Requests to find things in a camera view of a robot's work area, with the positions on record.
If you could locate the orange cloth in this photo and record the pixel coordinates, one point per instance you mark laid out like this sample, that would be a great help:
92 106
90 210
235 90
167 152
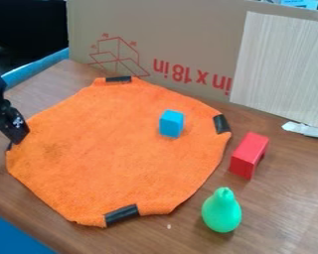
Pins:
108 149

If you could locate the blue block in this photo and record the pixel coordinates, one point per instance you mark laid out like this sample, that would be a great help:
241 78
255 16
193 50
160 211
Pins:
171 123

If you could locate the cardboard box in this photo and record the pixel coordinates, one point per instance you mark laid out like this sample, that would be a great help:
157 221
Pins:
175 39

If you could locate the green toy pear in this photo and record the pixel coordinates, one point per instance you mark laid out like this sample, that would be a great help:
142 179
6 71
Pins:
221 212

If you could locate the red arch block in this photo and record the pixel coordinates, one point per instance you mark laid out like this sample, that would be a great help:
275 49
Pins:
248 154

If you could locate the white board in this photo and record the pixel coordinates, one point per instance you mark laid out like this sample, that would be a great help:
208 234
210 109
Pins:
281 66

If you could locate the white paper scrap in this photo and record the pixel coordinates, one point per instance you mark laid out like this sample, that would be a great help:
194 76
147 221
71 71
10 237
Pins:
305 129

